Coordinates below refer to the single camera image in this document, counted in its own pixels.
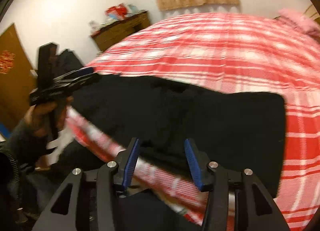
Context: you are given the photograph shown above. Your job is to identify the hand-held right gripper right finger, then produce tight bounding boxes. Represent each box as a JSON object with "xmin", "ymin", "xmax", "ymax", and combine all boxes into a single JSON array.
[{"xmin": 184, "ymin": 138, "xmax": 291, "ymax": 231}]

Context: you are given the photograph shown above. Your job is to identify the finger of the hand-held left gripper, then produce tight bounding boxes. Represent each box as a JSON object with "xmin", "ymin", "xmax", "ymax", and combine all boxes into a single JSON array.
[
  {"xmin": 59, "ymin": 67, "xmax": 95, "ymax": 82},
  {"xmin": 62, "ymin": 74, "xmax": 101, "ymax": 89}
]

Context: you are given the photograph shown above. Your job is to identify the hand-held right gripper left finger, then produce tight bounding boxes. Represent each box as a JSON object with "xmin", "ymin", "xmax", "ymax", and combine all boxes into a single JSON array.
[{"xmin": 32, "ymin": 138, "xmax": 140, "ymax": 231}]

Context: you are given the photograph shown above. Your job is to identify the black pants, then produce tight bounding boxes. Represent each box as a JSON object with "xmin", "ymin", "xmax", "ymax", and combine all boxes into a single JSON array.
[{"xmin": 67, "ymin": 73, "xmax": 287, "ymax": 198}]

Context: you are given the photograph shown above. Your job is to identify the person's left forearm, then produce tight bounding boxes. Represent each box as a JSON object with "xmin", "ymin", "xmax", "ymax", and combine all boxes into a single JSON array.
[{"xmin": 0, "ymin": 118, "xmax": 52, "ymax": 171}]

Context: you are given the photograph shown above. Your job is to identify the person's left hand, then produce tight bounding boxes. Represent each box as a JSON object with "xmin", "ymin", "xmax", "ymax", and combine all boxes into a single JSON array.
[{"xmin": 25, "ymin": 95, "xmax": 75, "ymax": 146}]

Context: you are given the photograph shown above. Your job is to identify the brown wooden door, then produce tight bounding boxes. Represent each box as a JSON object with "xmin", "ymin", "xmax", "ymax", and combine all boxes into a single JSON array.
[{"xmin": 0, "ymin": 23, "xmax": 38, "ymax": 133}]

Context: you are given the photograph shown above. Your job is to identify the red paper door decoration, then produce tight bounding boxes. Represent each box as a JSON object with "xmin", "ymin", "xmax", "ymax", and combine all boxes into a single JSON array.
[{"xmin": 0, "ymin": 50, "xmax": 14, "ymax": 74}]

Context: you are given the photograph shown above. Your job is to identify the brown wooden desk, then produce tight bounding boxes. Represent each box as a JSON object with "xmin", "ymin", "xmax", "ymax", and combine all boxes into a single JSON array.
[{"xmin": 90, "ymin": 11, "xmax": 152, "ymax": 52}]

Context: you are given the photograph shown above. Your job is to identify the bed with red plaid sheet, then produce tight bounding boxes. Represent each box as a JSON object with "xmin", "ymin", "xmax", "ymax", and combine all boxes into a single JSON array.
[{"xmin": 65, "ymin": 12, "xmax": 320, "ymax": 231}]

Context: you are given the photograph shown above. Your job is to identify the pink folded blanket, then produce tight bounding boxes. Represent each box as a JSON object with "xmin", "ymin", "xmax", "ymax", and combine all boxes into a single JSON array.
[{"xmin": 277, "ymin": 8, "xmax": 320, "ymax": 37}]

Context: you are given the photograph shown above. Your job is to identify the cream wooden headboard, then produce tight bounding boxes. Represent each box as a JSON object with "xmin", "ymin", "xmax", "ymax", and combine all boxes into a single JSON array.
[{"xmin": 304, "ymin": 3, "xmax": 320, "ymax": 22}]

